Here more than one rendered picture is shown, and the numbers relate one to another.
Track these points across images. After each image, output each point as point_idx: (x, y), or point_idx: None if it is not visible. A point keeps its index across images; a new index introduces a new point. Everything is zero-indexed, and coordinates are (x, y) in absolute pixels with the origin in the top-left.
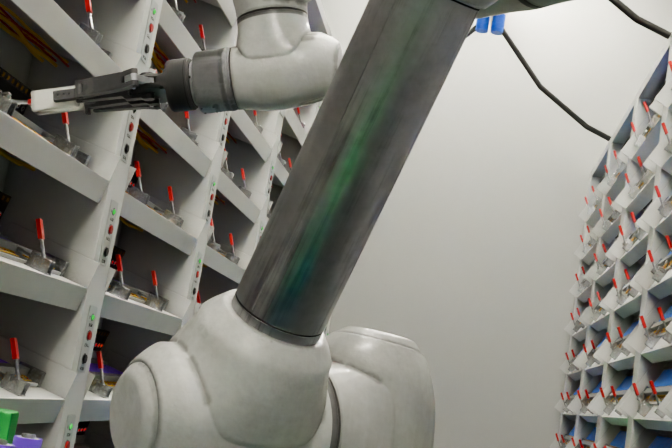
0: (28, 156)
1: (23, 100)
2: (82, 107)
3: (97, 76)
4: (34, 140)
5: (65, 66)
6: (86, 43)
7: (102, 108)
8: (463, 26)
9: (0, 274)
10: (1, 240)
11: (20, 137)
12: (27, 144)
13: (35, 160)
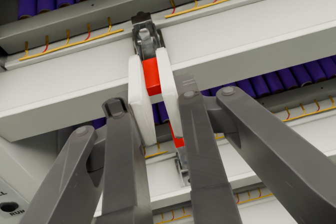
0: (266, 68)
1: (143, 59)
2: (176, 136)
3: (42, 182)
4: (262, 53)
5: None
6: None
7: (231, 143)
8: None
9: (254, 179)
10: (318, 95)
11: (212, 71)
12: (245, 64)
13: (295, 60)
